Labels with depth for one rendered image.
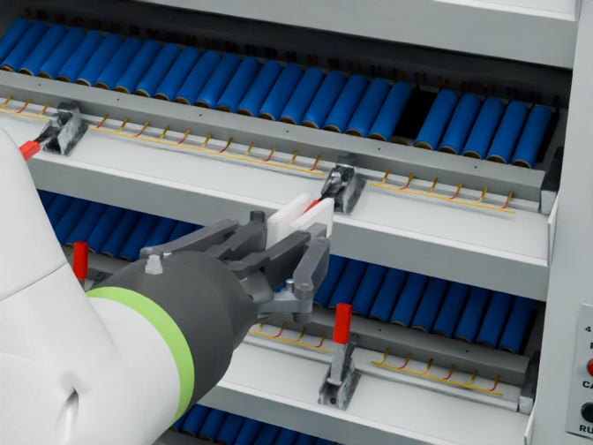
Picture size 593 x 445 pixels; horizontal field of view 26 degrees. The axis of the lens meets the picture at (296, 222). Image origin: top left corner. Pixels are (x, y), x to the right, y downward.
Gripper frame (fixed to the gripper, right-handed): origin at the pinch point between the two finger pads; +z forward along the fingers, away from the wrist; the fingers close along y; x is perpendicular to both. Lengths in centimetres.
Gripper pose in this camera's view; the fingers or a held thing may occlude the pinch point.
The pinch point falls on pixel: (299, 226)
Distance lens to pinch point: 97.4
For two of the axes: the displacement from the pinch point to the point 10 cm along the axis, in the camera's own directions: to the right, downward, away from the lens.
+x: 0.7, -9.3, -3.5
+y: 9.2, 2.0, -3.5
